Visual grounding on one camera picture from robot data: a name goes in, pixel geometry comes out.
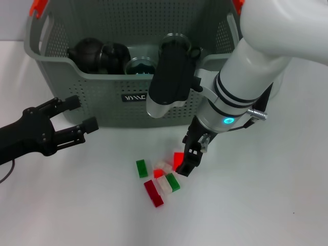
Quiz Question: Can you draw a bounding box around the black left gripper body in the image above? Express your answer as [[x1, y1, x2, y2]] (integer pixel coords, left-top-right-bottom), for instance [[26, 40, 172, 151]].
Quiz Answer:
[[0, 106, 56, 165]]

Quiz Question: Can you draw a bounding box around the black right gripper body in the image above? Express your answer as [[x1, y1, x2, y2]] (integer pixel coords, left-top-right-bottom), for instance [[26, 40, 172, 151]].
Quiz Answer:
[[182, 116, 215, 156]]

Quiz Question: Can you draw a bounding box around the orange wedge toy brick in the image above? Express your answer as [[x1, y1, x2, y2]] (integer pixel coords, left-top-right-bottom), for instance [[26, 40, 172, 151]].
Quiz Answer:
[[173, 152, 185, 172]]

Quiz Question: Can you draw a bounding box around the dark red toy brick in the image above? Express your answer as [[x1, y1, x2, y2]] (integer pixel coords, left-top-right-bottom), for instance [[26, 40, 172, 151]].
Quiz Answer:
[[143, 179, 165, 208]]

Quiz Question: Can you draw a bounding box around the green toy brick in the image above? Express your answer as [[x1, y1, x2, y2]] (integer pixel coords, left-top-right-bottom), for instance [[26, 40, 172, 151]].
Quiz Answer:
[[135, 159, 149, 179], [165, 173, 181, 193]]

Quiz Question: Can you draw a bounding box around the glass teacup with black holder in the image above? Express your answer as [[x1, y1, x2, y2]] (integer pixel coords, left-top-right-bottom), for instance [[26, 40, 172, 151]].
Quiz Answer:
[[125, 57, 157, 76], [101, 41, 133, 75], [158, 33, 202, 58]]

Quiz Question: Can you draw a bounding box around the grey perforated storage basket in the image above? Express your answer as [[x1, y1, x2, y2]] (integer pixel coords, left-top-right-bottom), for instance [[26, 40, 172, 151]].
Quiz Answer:
[[23, 0, 253, 129]]

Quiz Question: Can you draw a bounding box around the white translucent toy brick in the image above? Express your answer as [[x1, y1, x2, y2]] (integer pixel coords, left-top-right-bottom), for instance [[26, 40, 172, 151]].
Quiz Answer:
[[156, 176, 173, 195], [153, 160, 173, 173]]

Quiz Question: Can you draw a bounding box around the black clay teapot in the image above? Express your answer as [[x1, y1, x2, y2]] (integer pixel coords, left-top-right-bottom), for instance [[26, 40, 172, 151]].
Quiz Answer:
[[67, 37, 105, 75]]

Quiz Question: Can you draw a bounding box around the left arm cable with plug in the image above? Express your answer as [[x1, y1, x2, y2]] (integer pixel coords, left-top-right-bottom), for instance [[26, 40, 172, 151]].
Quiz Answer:
[[0, 158, 16, 183]]

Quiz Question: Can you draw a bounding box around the arm cable with plug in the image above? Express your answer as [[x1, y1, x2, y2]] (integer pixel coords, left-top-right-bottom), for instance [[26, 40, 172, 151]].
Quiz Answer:
[[199, 108, 269, 154], [0, 158, 16, 183]]

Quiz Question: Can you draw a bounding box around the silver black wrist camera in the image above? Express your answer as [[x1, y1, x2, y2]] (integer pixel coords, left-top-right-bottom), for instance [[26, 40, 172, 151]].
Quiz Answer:
[[145, 45, 203, 119]]

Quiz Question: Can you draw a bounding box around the right arm cable with plug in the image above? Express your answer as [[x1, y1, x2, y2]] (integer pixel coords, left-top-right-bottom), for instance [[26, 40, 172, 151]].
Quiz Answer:
[[199, 108, 269, 154]]

